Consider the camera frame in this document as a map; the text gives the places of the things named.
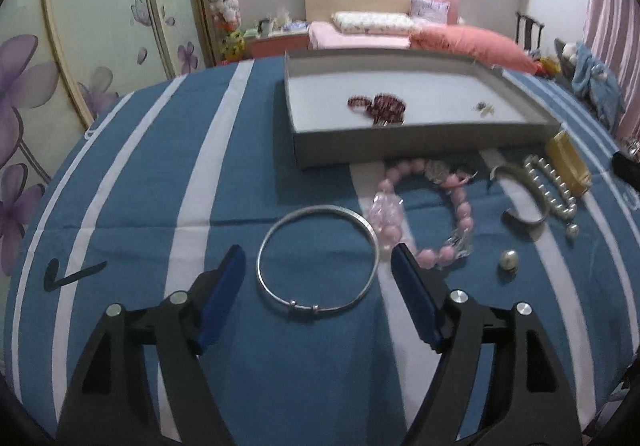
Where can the blue white striped blanket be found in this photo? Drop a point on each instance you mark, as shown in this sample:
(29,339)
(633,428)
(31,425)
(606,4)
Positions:
(150,206)

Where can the pink striped curtain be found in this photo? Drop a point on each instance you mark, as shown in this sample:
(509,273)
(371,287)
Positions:
(617,25)

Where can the round pearl earring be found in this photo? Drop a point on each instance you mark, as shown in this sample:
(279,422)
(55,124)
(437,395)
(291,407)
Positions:
(508,261)

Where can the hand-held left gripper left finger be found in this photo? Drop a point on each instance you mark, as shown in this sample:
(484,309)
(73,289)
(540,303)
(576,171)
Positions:
(222,296)

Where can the grey cardboard tray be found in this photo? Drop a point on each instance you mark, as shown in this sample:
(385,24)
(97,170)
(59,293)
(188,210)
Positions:
(325,90)

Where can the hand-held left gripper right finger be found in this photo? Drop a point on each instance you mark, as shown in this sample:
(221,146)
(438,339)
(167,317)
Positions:
(415,296)

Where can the blue plush garment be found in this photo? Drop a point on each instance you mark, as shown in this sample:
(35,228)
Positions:
(597,80)

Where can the white floral pillow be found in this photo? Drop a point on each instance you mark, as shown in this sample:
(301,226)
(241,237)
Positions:
(372,22)

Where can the pink nightstand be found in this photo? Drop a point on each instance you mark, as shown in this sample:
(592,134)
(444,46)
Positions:
(277,45)

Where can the purple small pillow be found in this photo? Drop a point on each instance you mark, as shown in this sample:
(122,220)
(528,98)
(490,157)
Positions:
(427,8)

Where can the pink bed sheet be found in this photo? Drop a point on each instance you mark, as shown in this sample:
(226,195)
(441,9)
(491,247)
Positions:
(350,39)

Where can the blue tissue box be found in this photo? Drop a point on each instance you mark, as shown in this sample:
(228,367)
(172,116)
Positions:
(295,25)

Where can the floral glass wardrobe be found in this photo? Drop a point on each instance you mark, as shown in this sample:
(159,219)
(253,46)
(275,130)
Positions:
(100,25)

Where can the colourful toys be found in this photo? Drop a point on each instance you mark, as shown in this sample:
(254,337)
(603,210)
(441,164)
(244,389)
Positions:
(547,63)

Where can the dark wooden chair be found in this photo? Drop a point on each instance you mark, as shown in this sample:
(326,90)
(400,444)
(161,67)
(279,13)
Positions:
(529,28)

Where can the small metal earring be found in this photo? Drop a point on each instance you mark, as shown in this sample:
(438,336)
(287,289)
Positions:
(483,108)

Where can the coral folded quilt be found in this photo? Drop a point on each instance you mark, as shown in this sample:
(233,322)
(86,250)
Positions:
(470,45)

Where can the hanging plush toy column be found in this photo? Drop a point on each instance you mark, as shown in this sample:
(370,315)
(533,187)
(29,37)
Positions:
(225,5)

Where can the grey plush toy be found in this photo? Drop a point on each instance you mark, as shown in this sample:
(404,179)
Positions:
(567,53)

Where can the pink beads in clear bag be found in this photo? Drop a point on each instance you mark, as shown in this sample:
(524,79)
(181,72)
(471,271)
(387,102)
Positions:
(387,218)

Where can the black object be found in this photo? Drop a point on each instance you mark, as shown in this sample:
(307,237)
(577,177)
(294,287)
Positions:
(627,168)

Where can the silver bangle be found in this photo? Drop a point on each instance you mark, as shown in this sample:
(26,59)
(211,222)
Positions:
(292,304)

